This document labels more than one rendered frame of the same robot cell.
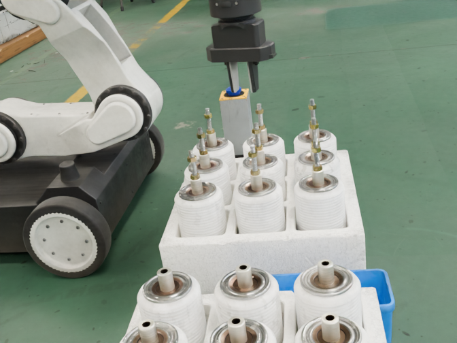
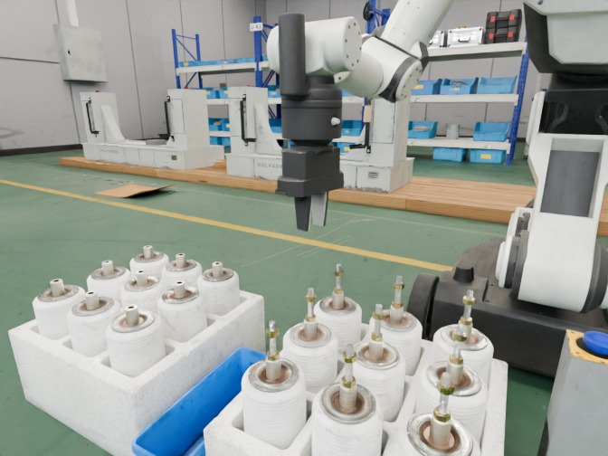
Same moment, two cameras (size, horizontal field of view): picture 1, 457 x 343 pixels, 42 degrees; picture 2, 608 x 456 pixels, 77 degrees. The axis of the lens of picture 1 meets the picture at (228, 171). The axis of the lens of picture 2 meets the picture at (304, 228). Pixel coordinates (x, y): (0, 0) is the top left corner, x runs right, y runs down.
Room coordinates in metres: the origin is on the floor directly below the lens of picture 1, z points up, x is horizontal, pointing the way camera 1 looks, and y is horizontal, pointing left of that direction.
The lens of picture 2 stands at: (1.20, -0.60, 0.63)
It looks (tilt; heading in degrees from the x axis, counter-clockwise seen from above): 17 degrees down; 109
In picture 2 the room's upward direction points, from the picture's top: straight up
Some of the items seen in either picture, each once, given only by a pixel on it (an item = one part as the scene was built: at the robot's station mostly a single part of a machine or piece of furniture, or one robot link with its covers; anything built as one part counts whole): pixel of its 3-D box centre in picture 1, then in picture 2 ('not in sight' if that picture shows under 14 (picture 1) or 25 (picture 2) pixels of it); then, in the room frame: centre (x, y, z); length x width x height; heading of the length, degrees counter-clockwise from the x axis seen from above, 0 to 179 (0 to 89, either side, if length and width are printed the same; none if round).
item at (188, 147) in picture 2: not in sight; (147, 126); (-1.75, 2.79, 0.45); 1.61 x 0.57 x 0.74; 169
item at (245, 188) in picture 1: (257, 187); (310, 335); (1.02, -0.05, 0.25); 0.08 x 0.08 x 0.01
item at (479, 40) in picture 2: not in sight; (466, 40); (1.37, 4.79, 1.42); 0.43 x 0.37 x 0.19; 81
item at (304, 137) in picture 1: (314, 136); (439, 436); (1.24, -0.20, 0.25); 0.08 x 0.08 x 0.01
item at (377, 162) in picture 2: not in sight; (316, 132); (0.25, 2.39, 0.45); 1.45 x 0.57 x 0.74; 169
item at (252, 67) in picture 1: (255, 74); (300, 211); (1.01, -0.07, 0.48); 0.03 x 0.02 x 0.06; 156
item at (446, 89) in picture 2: not in sight; (459, 86); (1.35, 4.84, 0.90); 0.50 x 0.38 x 0.21; 77
